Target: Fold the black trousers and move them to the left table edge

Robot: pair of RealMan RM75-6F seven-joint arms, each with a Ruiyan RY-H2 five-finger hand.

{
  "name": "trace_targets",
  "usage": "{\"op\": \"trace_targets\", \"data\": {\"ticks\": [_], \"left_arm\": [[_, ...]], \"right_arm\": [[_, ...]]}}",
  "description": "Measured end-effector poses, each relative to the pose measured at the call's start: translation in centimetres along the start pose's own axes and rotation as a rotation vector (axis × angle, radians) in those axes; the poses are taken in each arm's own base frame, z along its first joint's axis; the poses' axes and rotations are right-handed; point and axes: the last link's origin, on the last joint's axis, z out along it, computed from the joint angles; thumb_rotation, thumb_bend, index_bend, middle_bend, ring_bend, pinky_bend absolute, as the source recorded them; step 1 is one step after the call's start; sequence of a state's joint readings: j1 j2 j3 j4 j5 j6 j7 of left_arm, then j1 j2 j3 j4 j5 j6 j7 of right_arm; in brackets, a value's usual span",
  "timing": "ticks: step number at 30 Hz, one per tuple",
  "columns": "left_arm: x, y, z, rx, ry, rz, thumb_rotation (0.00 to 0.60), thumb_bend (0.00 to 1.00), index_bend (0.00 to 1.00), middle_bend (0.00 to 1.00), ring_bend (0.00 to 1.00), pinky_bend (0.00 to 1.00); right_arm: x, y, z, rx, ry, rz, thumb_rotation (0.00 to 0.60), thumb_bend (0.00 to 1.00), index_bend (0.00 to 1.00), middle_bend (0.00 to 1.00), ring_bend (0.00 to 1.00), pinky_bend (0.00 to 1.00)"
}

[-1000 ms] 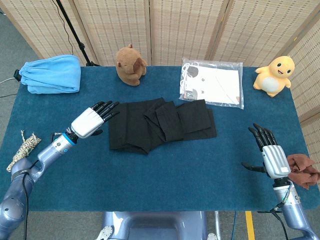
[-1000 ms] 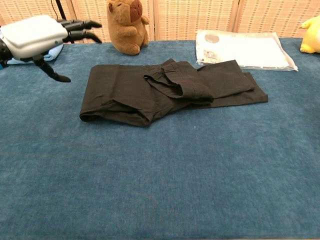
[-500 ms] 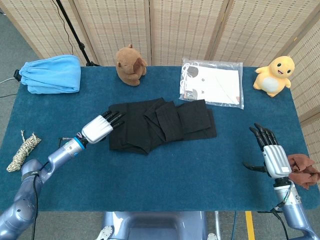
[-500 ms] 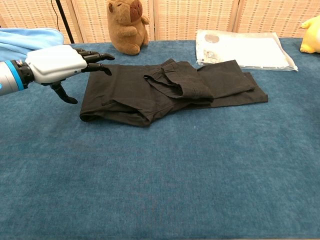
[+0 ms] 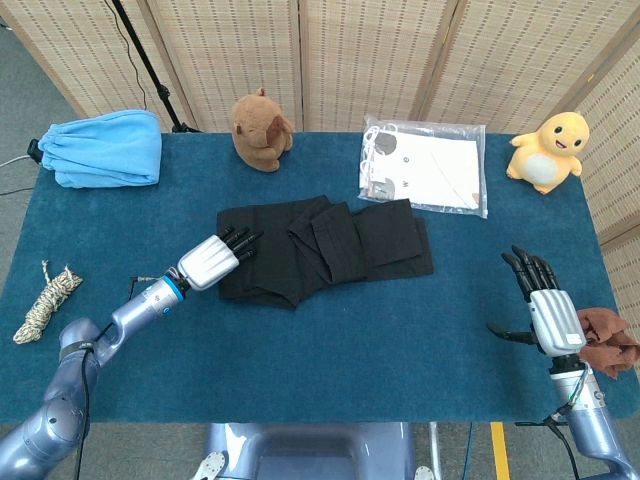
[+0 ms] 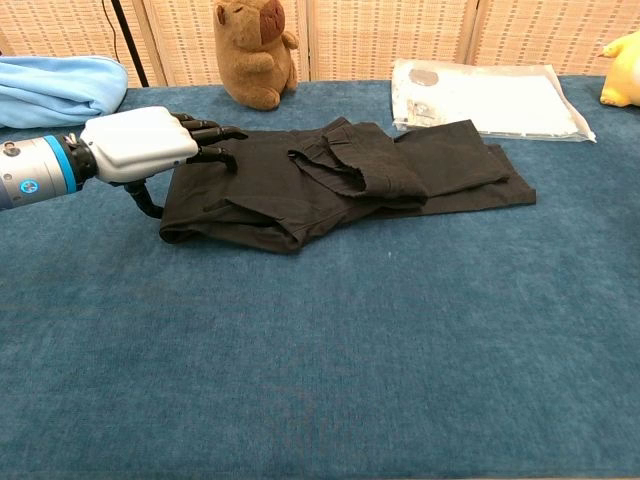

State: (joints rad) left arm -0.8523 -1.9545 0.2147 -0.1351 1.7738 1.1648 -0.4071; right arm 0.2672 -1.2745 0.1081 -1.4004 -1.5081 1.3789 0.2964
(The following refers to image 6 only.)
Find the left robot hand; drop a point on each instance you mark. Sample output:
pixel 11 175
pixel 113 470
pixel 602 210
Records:
pixel 140 142

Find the black trousers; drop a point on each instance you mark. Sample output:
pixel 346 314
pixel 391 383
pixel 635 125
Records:
pixel 280 190

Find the black tripod stand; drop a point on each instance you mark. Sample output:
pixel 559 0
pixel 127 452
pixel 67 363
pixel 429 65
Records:
pixel 131 45

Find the light blue folded fleece cloth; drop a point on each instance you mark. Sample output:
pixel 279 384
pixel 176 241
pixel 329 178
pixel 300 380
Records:
pixel 50 90

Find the brown capybara plush toy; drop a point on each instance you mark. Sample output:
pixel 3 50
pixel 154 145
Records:
pixel 252 60

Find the bamboo folding screen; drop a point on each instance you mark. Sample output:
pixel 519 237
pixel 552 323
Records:
pixel 375 40

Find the blue carpet table cover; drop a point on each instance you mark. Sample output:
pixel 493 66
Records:
pixel 300 375

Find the clear bag with white garment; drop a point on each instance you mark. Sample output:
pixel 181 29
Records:
pixel 510 105

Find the yellow dinosaur plush toy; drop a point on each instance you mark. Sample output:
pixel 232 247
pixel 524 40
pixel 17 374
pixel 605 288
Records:
pixel 625 75

